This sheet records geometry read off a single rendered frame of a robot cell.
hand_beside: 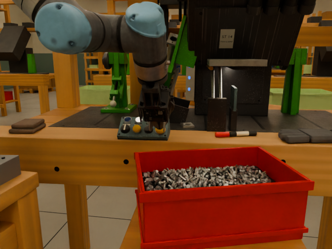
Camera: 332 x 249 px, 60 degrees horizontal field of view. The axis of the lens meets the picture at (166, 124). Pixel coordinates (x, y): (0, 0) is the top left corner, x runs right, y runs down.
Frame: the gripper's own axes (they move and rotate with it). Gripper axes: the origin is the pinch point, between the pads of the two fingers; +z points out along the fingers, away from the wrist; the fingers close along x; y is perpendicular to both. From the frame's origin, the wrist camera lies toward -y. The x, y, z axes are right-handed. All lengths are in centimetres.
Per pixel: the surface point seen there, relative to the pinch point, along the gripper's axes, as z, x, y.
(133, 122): 2.8, -8.4, -2.8
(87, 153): 7.3, -21.8, 6.0
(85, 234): 103, -52, -4
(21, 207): 1.6, -31.0, 26.5
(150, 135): 2.8, -2.6, 1.9
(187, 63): 0.2, 7.0, -28.6
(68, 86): 31, -54, -51
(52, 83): 536, -463, -642
